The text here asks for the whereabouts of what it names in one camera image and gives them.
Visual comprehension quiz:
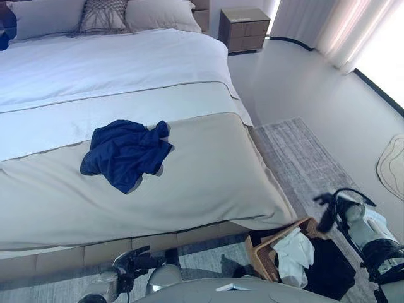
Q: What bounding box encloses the brown wooden nightstand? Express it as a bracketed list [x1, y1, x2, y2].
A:
[218, 8, 271, 54]

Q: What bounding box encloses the brown tufted headboard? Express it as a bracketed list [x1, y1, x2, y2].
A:
[191, 0, 211, 34]

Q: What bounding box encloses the bed with white grey bedding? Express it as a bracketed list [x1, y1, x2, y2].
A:
[0, 28, 299, 263]

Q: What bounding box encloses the black curved curtain floor track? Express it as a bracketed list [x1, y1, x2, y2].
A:
[270, 36, 315, 52]

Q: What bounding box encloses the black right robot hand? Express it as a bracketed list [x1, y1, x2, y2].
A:
[314, 189, 338, 233]

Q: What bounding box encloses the grey robot torso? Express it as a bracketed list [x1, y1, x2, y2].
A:
[135, 276, 335, 303]

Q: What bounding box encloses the grey patterned decorative pillow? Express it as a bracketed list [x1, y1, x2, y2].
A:
[78, 0, 129, 34]

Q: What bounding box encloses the large grey striped rug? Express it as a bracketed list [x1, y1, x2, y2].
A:
[0, 116, 379, 303]

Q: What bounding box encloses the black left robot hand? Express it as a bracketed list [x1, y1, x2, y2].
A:
[112, 245, 167, 278]

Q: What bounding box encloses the silver left robot leg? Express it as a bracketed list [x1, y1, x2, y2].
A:
[145, 264, 184, 296]

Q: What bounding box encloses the bright glass window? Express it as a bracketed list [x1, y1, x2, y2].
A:
[355, 0, 404, 111]

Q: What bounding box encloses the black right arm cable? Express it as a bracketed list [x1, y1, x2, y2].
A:
[334, 188, 378, 275]

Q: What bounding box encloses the brown wicker laundry basket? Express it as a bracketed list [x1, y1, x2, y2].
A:
[244, 217, 332, 283]

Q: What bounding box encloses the white garment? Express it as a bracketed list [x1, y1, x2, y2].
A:
[273, 227, 315, 288]

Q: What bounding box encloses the black garment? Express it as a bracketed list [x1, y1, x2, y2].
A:
[274, 238, 357, 300]

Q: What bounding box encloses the black window base frame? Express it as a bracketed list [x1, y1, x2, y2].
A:
[353, 68, 404, 115]

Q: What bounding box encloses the beige pillow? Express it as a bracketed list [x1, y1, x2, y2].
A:
[124, 0, 203, 34]

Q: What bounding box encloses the sheer white curtain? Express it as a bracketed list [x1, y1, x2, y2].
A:
[270, 0, 384, 75]

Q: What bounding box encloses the navy blue garment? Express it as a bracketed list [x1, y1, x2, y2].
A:
[80, 119, 174, 195]

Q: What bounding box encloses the large grey pillow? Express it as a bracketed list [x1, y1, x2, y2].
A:
[8, 0, 86, 41]

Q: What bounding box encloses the small beige oval rug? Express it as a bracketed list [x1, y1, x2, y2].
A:
[376, 134, 404, 194]

